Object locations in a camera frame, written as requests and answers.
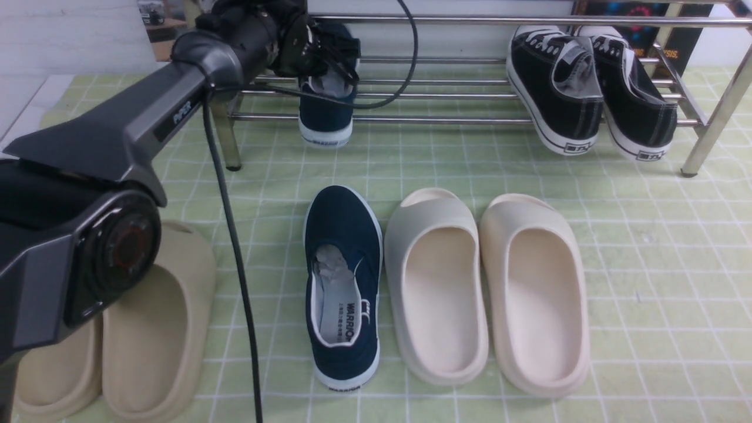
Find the tan foam slide left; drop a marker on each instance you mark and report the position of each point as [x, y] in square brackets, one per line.
[56, 381]

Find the metal shoe rack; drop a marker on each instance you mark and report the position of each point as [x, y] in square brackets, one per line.
[707, 128]

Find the cream foam slide left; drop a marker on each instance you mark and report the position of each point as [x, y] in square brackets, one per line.
[432, 264]

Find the tan foam slide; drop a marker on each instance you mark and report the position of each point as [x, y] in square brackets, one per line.
[56, 381]
[154, 336]

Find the black canvas sneaker right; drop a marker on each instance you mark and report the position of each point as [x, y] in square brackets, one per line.
[641, 122]

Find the cream foam slide right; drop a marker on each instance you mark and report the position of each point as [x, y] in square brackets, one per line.
[537, 288]

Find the black canvas sneaker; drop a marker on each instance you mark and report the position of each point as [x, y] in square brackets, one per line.
[554, 75]
[641, 122]

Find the cream foam slide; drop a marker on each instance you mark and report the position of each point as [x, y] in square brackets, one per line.
[432, 264]
[537, 288]

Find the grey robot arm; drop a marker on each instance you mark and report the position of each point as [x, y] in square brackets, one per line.
[99, 294]

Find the tan foam slide right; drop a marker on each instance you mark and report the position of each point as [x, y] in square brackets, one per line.
[154, 336]

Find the navy slip-on shoe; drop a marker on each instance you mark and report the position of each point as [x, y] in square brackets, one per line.
[322, 123]
[343, 246]

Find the dark poster board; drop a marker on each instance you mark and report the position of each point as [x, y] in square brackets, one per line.
[678, 43]

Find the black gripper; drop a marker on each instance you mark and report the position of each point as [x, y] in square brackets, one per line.
[307, 47]

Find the black canvas sneaker left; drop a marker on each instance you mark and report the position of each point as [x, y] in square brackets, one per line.
[554, 75]

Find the green checkered table cloth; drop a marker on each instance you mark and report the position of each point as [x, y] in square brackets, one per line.
[667, 263]

